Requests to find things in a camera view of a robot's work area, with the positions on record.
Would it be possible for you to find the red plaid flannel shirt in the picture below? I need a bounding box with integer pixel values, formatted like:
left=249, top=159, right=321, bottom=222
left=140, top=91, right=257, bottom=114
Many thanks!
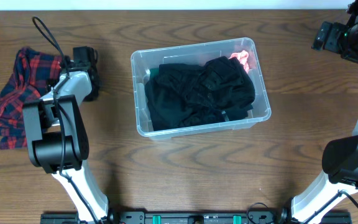
left=0, top=47, right=62, bottom=149

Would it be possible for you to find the dark green garment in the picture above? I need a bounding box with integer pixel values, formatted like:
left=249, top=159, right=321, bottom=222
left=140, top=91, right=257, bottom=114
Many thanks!
left=150, top=68, right=159, bottom=79

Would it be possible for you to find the pink garment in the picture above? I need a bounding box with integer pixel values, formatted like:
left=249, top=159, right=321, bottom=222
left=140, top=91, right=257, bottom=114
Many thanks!
left=229, top=50, right=250, bottom=73

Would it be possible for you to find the black garment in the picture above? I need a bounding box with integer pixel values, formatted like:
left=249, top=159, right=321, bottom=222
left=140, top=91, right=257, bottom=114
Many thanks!
left=145, top=57, right=255, bottom=131

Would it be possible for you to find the clear plastic storage bin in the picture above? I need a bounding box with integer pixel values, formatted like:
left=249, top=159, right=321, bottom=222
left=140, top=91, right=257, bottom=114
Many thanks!
left=131, top=37, right=272, bottom=141

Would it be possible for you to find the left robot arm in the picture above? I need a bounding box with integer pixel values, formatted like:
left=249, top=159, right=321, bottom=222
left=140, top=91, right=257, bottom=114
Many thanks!
left=23, top=46, right=114, bottom=223

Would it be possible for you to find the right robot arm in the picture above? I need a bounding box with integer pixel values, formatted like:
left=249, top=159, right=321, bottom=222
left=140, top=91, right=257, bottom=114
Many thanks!
left=275, top=0, right=358, bottom=223

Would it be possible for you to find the left black cable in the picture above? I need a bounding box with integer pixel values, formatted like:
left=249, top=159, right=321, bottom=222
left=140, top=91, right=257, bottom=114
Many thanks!
left=31, top=16, right=102, bottom=224

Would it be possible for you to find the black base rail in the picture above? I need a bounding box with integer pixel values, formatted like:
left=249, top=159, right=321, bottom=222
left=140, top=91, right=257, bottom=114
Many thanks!
left=40, top=210, right=352, bottom=224

